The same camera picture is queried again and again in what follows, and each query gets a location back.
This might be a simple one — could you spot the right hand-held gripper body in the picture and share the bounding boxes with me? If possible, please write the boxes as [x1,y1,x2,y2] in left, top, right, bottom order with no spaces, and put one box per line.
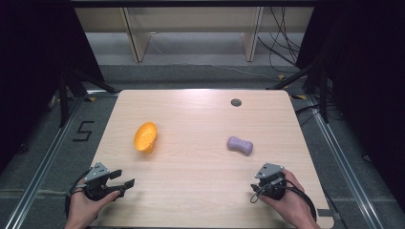
[254,162,288,201]

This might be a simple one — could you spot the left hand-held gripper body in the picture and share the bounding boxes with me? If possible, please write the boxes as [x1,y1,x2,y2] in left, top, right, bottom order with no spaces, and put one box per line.
[83,161,126,202]

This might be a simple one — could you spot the person's right hand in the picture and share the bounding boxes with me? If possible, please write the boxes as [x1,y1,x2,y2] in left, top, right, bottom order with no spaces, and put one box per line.
[259,168,319,227]

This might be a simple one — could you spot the person's left hand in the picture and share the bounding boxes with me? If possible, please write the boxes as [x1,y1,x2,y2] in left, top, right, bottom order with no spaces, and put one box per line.
[65,188,121,227]

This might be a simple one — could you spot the purple bone-shaped soap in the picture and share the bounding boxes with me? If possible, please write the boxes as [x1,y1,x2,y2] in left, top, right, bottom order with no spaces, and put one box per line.
[226,135,254,156]

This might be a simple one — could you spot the orange plastic bowl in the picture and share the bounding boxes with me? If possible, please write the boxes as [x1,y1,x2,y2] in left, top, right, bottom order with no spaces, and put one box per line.
[133,121,159,154]

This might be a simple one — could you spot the black tripod stand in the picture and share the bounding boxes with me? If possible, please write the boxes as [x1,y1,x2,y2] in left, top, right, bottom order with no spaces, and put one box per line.
[266,58,332,124]
[56,66,119,129]

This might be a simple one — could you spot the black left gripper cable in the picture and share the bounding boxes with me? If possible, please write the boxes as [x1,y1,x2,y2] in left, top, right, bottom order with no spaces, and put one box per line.
[64,169,94,220]

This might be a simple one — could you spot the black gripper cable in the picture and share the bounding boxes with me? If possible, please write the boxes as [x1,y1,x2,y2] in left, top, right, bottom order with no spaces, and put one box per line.
[249,179,318,222]
[64,169,94,220]

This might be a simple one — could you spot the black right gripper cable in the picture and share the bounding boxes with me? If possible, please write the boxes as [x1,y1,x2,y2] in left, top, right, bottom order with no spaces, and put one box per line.
[249,179,318,222]

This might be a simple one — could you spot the aluminium floor rail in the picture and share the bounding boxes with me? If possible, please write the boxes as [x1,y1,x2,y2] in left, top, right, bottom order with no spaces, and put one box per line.
[305,94,387,229]
[2,91,119,229]

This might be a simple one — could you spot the black floor cables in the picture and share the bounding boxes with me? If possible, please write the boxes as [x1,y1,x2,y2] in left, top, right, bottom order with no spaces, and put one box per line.
[293,102,340,128]

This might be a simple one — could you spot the bundle of black cables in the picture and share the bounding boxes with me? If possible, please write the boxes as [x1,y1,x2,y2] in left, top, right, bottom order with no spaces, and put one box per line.
[257,6,303,74]

